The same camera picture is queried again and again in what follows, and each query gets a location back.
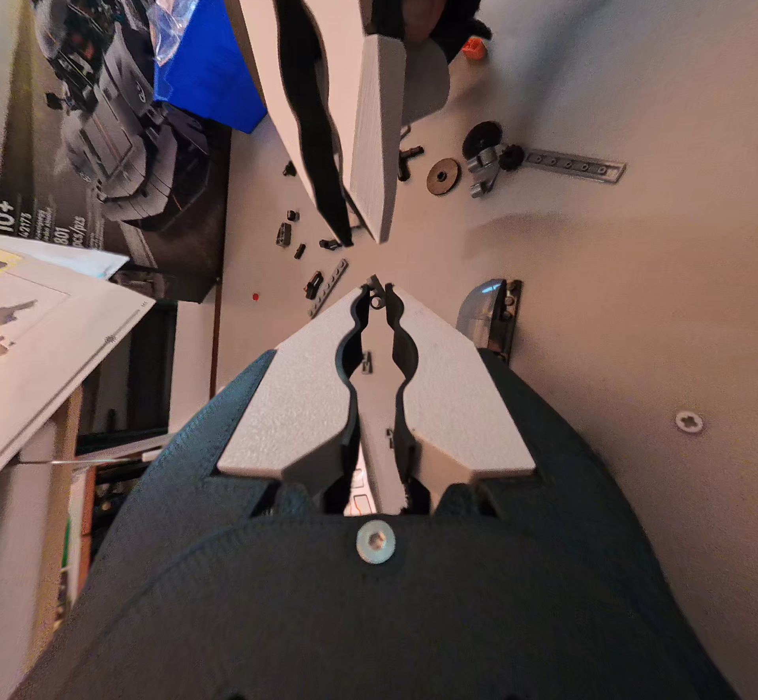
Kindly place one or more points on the long grey lego plate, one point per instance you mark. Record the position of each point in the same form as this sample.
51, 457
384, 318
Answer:
328, 288

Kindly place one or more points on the lego set box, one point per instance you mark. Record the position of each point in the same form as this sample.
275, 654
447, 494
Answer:
118, 119

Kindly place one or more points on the instruction booklet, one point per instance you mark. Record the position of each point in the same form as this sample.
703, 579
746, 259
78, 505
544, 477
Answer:
47, 344

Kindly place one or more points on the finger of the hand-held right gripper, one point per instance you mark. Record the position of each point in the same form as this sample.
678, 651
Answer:
379, 119
266, 48

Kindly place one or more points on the small grey lego bracket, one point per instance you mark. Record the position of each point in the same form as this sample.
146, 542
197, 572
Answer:
366, 363

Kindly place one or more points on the dark grey oval technic beam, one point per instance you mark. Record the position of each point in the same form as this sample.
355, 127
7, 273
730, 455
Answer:
283, 235

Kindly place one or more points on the blue plastic bin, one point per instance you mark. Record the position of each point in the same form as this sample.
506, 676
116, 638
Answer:
207, 72

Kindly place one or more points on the black connector with brown pin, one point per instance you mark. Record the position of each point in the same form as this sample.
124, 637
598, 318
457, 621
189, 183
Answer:
312, 285

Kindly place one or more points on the black angled technic connector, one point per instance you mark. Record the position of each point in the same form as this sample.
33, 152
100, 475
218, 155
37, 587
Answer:
330, 244

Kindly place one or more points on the grey beam assembly with gear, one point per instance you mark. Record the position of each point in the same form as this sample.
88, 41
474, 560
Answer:
562, 164

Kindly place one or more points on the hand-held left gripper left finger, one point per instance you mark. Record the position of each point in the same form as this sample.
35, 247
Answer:
290, 410

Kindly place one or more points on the orange lego brick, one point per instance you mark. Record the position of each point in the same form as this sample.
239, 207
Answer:
475, 48

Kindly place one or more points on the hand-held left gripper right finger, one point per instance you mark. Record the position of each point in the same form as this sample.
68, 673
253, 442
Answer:
468, 410

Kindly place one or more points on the lego sticker sheet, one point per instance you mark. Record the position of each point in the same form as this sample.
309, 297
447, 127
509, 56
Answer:
358, 493

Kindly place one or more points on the black round lego dish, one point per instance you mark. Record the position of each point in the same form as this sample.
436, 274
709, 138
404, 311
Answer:
443, 170

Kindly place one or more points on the person's right hand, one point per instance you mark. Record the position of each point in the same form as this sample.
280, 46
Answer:
426, 7

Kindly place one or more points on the grey domed lego assembly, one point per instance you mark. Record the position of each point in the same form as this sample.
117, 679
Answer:
482, 315

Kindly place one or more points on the silver table screw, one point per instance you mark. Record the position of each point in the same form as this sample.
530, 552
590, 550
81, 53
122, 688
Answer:
690, 423

